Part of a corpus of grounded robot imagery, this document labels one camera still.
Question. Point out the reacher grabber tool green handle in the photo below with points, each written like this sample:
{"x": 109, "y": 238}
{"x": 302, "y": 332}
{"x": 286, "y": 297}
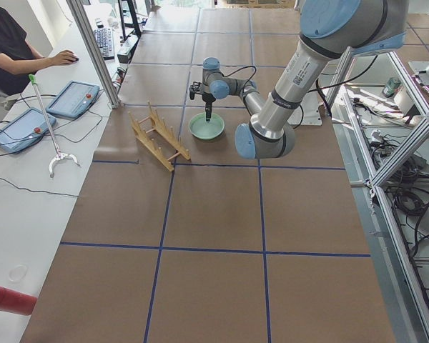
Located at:
{"x": 60, "y": 155}

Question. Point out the black keyboard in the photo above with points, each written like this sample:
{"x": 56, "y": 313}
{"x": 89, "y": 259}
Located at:
{"x": 104, "y": 39}

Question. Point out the seated person in black shirt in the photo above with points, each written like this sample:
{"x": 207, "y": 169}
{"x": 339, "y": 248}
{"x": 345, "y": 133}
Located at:
{"x": 19, "y": 59}

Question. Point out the aluminium frame post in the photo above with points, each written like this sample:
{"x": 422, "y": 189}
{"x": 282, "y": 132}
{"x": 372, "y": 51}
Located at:
{"x": 77, "y": 10}

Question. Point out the green white small box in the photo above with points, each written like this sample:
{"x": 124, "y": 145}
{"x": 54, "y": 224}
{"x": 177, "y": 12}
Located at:
{"x": 391, "y": 87}

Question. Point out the aluminium side frame rail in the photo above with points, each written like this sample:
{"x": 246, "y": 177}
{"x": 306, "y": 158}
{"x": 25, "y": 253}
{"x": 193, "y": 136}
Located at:
{"x": 378, "y": 177}

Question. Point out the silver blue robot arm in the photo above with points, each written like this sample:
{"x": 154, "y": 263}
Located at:
{"x": 327, "y": 29}

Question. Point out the light green round plate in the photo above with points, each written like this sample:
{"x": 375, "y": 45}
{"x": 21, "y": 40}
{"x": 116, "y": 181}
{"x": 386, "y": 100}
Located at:
{"x": 200, "y": 128}

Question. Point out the grey teach pendant far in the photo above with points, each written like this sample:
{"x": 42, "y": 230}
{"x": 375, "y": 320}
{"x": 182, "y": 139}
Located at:
{"x": 73, "y": 100}

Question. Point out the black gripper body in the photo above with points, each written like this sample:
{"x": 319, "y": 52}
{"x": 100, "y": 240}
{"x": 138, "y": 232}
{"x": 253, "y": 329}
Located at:
{"x": 208, "y": 100}

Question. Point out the grey teach pendant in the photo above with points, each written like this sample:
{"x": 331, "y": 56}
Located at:
{"x": 23, "y": 131}
{"x": 73, "y": 100}

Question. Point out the grey teach pendant near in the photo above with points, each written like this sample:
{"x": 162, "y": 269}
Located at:
{"x": 23, "y": 131}

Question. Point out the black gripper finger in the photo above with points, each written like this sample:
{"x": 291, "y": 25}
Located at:
{"x": 208, "y": 111}

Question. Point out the red cylinder tube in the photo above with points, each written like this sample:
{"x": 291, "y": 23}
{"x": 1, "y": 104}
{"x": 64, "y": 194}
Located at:
{"x": 15, "y": 302}

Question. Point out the wooden plate rack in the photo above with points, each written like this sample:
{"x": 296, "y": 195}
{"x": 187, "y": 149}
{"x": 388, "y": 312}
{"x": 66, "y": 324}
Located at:
{"x": 158, "y": 138}

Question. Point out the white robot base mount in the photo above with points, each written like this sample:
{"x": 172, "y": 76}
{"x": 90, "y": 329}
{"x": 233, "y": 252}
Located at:
{"x": 310, "y": 116}

